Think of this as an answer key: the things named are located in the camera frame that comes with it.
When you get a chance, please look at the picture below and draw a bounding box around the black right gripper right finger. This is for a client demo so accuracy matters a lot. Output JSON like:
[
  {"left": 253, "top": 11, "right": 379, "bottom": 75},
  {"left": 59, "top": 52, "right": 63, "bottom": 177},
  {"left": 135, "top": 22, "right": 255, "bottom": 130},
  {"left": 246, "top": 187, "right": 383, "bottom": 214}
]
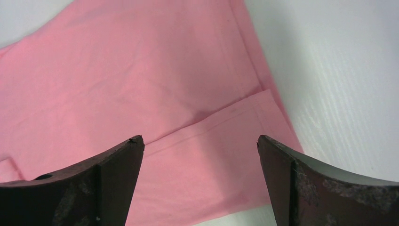
[{"left": 257, "top": 135, "right": 399, "bottom": 226}]

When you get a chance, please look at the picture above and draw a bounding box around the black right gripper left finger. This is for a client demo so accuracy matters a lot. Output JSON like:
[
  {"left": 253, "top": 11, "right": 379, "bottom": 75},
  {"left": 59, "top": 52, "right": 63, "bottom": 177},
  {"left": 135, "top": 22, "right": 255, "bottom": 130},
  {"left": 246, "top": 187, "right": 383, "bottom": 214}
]
[{"left": 0, "top": 135, "right": 144, "bottom": 226}]

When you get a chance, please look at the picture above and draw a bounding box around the pink t shirt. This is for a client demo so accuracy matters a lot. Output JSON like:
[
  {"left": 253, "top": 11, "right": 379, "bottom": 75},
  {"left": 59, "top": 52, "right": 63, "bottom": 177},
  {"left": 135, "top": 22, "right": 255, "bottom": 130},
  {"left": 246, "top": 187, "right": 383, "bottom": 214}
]
[{"left": 0, "top": 0, "right": 301, "bottom": 226}]

